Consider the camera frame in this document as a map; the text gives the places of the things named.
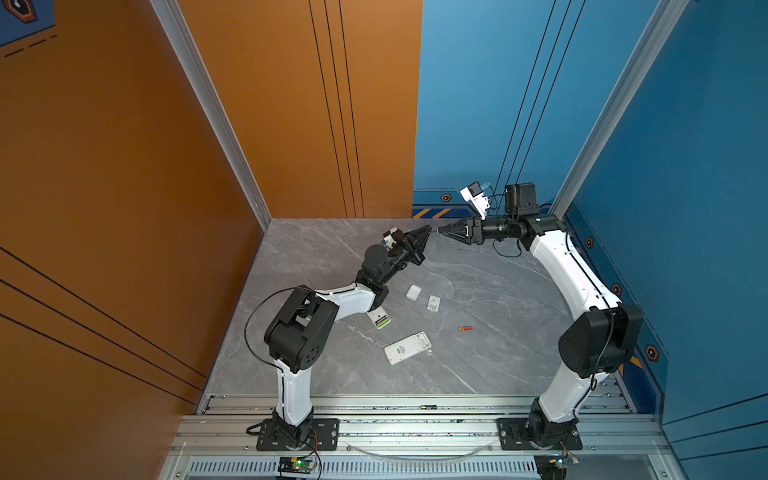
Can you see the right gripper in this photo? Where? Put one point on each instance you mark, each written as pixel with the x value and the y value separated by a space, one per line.
pixel 452 227

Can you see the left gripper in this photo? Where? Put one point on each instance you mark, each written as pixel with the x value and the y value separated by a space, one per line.
pixel 414 250

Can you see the white battery cover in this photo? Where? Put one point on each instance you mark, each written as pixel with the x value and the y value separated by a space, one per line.
pixel 413 292
pixel 433 303

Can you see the white TCL remote control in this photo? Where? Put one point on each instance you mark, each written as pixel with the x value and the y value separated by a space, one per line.
pixel 407 348

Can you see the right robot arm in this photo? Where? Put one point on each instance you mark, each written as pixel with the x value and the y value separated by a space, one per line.
pixel 604 331

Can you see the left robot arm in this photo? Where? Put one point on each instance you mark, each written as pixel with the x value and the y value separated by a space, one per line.
pixel 298 334

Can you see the left green circuit board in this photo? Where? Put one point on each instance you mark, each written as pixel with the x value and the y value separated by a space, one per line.
pixel 302 467

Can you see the green circuit board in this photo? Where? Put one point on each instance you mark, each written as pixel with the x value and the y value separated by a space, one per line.
pixel 554 467
pixel 302 467

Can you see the right green circuit board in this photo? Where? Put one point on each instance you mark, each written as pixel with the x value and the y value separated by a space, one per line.
pixel 554 467

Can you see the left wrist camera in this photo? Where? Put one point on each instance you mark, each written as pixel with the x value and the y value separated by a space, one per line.
pixel 390 238

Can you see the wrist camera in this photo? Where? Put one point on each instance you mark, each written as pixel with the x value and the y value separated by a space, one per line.
pixel 390 238
pixel 474 194

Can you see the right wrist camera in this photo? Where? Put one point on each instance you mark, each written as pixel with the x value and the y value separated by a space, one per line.
pixel 474 194

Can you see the aluminium rail frame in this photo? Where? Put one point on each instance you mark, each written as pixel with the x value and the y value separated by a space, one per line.
pixel 422 437

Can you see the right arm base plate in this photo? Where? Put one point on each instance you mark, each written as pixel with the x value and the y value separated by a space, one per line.
pixel 518 434

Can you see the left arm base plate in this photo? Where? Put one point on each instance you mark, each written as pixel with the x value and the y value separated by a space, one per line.
pixel 321 434

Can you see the right aluminium corner post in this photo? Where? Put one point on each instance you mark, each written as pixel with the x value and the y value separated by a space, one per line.
pixel 646 50

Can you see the aluminium corner post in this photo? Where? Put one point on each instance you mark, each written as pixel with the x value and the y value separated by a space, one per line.
pixel 646 50
pixel 177 31

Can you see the left aluminium corner post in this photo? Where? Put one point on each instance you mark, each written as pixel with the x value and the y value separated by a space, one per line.
pixel 177 31

